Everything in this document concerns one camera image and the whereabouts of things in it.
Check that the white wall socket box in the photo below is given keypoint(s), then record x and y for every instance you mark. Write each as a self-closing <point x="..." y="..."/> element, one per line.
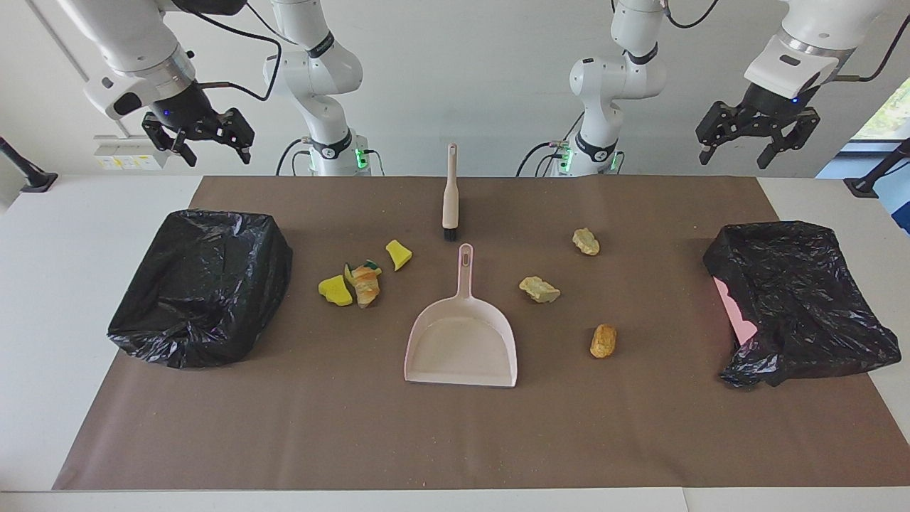
<point x="131" y="153"/>

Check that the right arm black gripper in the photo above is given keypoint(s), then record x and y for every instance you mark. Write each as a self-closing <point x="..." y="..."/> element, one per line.
<point x="188" y="110"/>

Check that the pale yellow trash piece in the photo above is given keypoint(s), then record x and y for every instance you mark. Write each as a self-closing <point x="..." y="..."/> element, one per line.
<point x="586" y="242"/>

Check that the pink plastic bin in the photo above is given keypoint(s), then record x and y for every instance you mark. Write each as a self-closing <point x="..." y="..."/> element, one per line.
<point x="736" y="313"/>

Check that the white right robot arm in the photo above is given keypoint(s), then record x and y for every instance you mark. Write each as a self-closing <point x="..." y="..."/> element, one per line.
<point x="320" y="71"/>

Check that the brown bread roll toy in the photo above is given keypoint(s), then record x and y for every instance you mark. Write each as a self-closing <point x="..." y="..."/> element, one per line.
<point x="603" y="341"/>

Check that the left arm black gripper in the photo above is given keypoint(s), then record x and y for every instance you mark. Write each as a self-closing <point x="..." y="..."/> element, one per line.
<point x="768" y="110"/>

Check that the window with green view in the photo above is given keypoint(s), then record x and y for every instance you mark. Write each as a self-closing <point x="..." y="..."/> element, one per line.
<point x="889" y="114"/>

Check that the yellow wedge sponge piece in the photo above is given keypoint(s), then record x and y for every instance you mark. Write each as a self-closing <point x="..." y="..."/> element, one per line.
<point x="399" y="254"/>

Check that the brown paper table mat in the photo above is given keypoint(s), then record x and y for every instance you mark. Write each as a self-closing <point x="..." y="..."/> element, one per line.
<point x="455" y="441"/>

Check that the striped orange croissant toy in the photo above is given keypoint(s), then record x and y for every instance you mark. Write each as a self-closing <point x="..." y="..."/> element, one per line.
<point x="367" y="288"/>

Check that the left black-bagged bin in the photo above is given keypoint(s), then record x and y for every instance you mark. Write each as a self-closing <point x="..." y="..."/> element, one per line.
<point x="199" y="284"/>

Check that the black plastic trash bag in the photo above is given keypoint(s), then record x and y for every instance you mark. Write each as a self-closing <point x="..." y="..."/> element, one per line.
<point x="803" y="299"/>

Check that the black stand with clamp foot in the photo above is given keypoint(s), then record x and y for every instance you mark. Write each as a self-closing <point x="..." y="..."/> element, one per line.
<point x="28" y="174"/>
<point x="871" y="181"/>

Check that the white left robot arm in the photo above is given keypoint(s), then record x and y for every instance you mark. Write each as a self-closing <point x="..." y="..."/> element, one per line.
<point x="611" y="85"/>

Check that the beige plastic dustpan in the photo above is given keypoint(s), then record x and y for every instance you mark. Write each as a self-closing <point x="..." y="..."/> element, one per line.
<point x="462" y="341"/>

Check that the pale green trash piece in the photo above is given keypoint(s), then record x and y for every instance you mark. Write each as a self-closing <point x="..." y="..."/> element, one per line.
<point x="539" y="289"/>

